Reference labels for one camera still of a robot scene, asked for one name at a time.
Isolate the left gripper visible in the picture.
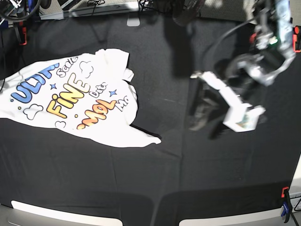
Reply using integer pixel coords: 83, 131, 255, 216
190, 71, 266, 132

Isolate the white printed t-shirt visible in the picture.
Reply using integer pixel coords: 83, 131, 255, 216
0, 48, 161, 148

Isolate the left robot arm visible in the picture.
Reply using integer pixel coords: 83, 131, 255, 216
190, 0, 295, 132

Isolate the black table cloth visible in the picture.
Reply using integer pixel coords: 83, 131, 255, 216
0, 13, 301, 226

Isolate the orange blue clamp bottom right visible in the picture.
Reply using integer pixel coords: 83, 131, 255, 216
281, 186, 292, 223

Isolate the orange clamp top right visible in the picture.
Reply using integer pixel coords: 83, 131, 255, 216
293, 25, 301, 53

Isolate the silver monitor stand base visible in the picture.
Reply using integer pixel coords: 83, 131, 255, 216
127, 12, 141, 27

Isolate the orange black clamp left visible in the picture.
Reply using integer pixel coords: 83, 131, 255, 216
13, 22, 27, 46

